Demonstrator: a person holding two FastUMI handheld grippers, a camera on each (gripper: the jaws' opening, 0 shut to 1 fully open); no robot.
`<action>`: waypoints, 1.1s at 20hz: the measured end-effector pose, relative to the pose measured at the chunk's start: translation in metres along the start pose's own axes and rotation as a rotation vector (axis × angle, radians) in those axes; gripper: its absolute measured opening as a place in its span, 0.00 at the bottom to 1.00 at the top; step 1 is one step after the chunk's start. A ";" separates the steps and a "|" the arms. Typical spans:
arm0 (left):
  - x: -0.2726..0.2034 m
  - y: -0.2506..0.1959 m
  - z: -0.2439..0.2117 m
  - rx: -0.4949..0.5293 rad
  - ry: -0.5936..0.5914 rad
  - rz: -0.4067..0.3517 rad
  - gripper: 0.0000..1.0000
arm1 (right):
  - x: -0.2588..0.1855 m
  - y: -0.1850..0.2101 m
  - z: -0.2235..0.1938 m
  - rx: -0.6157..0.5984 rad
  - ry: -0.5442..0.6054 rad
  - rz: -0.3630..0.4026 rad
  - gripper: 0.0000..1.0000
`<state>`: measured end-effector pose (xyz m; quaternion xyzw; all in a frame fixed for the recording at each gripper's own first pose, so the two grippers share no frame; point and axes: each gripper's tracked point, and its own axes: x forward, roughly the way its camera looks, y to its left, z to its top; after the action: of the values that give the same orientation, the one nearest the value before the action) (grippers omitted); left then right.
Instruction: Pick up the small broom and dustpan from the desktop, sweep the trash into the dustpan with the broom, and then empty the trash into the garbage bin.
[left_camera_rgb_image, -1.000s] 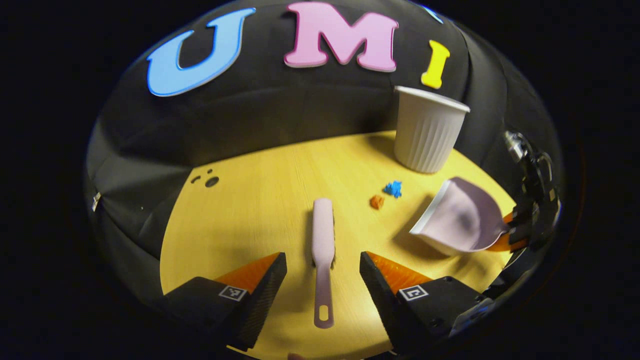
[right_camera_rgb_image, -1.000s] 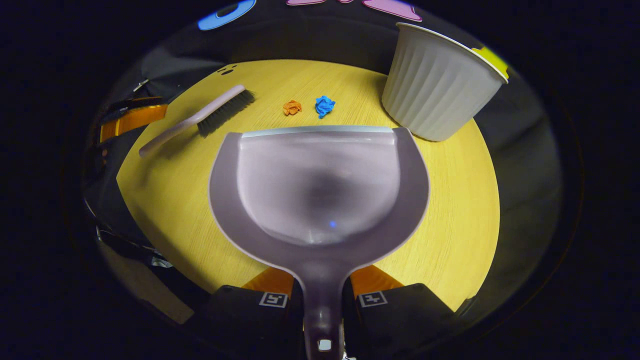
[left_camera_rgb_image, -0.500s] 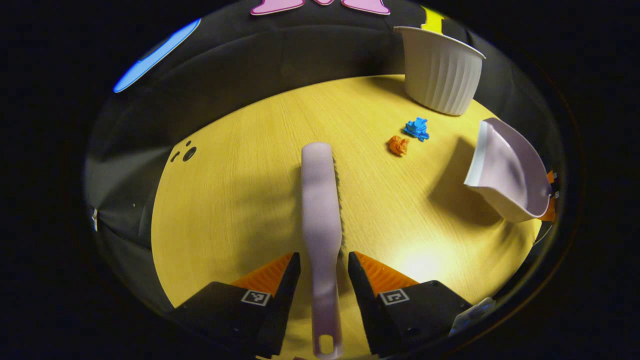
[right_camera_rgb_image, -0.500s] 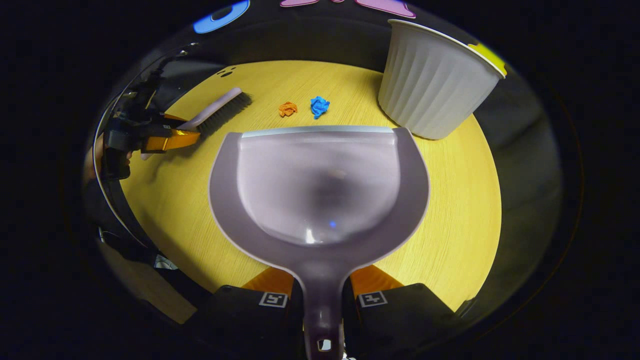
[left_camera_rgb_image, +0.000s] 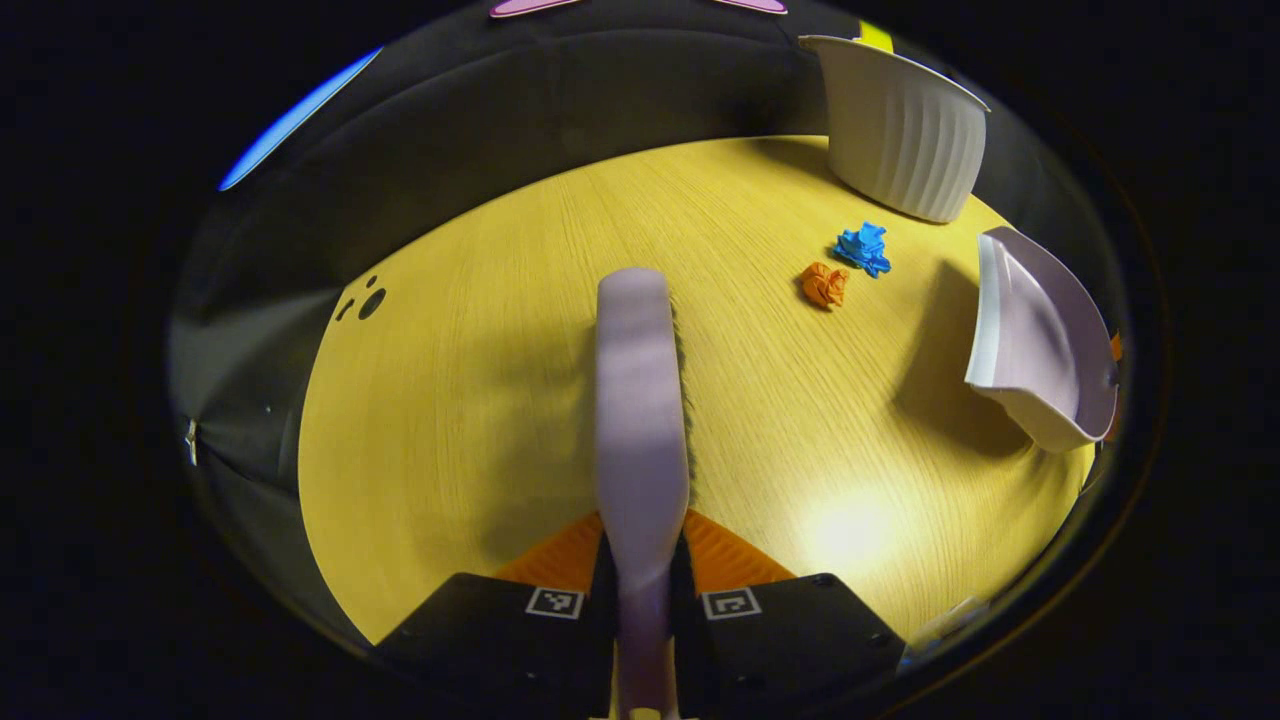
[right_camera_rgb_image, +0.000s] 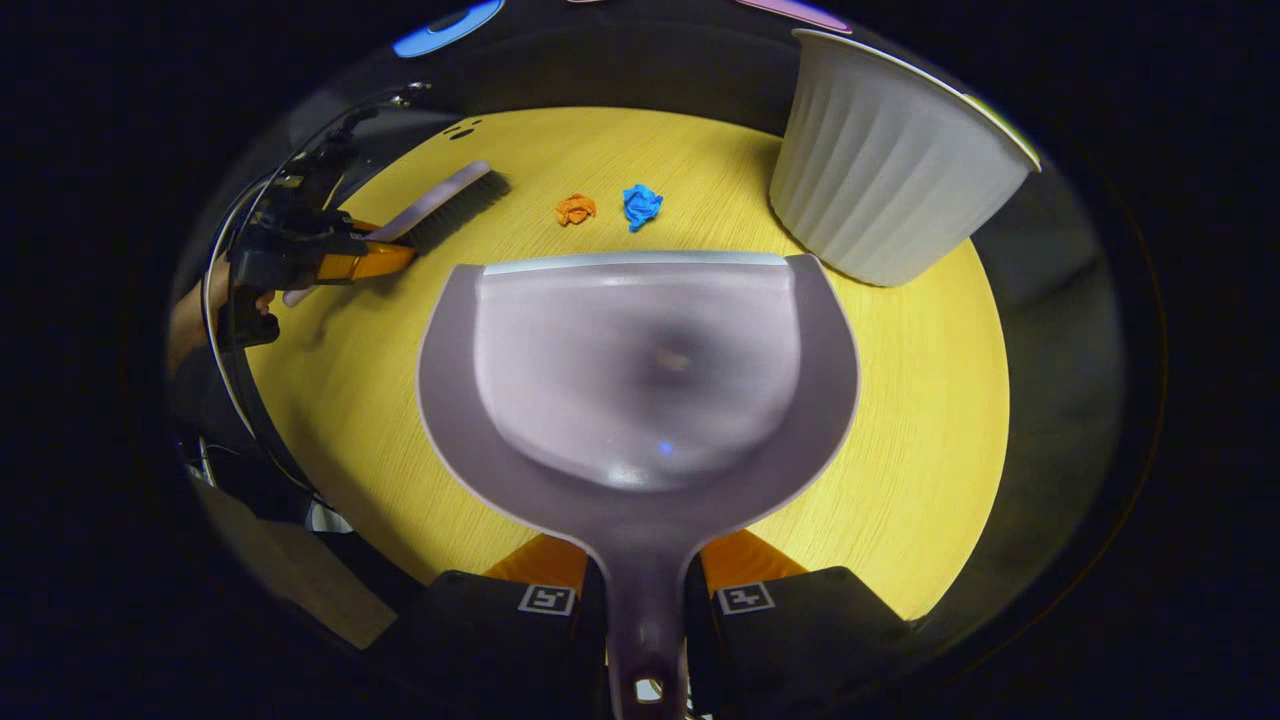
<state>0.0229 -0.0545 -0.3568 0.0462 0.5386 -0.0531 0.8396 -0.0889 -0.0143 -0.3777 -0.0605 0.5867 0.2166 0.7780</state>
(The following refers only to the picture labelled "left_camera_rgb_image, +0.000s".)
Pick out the small pale purple broom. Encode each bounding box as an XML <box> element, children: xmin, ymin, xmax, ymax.
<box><xmin>594</xmin><ymin>266</ymin><xmax>696</xmax><ymax>720</ymax></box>

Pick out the white ribbed garbage bin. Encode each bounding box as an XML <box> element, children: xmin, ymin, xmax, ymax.
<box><xmin>798</xmin><ymin>35</ymin><xmax>991</xmax><ymax>223</ymax></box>

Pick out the pale purple dustpan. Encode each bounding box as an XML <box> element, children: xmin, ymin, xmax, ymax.
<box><xmin>965</xmin><ymin>226</ymin><xmax>1121</xmax><ymax>453</ymax></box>

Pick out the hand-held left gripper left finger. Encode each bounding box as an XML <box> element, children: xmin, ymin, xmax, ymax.
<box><xmin>372</xmin><ymin>510</ymin><xmax>616</xmax><ymax>720</ymax></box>

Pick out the blue paper scrap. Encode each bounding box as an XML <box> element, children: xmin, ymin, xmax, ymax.
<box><xmin>835</xmin><ymin>222</ymin><xmax>891</xmax><ymax>279</ymax></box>

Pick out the orange paper scrap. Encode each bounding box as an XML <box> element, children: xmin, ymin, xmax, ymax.
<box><xmin>800</xmin><ymin>262</ymin><xmax>849</xmax><ymax>309</ymax></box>

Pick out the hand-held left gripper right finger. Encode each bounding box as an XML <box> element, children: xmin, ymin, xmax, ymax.
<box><xmin>670</xmin><ymin>508</ymin><xmax>909</xmax><ymax>720</ymax></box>

